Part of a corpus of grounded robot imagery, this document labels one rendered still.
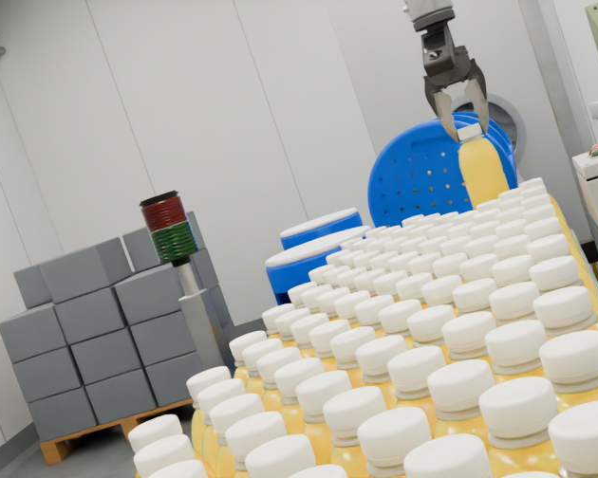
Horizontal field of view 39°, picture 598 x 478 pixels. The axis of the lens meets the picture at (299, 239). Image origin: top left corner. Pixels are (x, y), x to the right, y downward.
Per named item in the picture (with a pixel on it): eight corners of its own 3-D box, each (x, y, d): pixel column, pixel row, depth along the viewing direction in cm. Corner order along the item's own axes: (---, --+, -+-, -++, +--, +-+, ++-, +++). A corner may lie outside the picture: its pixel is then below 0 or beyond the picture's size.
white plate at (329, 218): (372, 202, 285) (373, 206, 285) (320, 215, 306) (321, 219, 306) (314, 226, 267) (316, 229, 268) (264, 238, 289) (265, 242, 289)
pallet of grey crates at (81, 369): (252, 374, 572) (195, 209, 563) (226, 413, 494) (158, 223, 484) (97, 420, 594) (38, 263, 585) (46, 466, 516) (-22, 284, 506)
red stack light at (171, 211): (194, 216, 130) (186, 193, 130) (178, 223, 124) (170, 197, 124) (158, 229, 132) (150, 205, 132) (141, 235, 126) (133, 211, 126)
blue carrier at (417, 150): (520, 202, 242) (507, 103, 238) (527, 259, 158) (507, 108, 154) (421, 215, 249) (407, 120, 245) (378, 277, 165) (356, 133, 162)
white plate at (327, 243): (268, 255, 222) (270, 259, 222) (260, 268, 195) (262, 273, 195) (367, 221, 221) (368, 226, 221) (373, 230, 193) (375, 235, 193)
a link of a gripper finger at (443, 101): (460, 140, 147) (454, 87, 146) (458, 142, 141) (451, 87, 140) (443, 143, 148) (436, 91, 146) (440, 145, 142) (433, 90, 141)
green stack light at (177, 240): (205, 247, 131) (195, 217, 130) (190, 254, 125) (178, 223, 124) (169, 259, 132) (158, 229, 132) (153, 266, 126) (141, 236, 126)
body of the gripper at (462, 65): (477, 78, 146) (457, 11, 145) (476, 77, 138) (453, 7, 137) (436, 93, 148) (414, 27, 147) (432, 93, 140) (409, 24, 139)
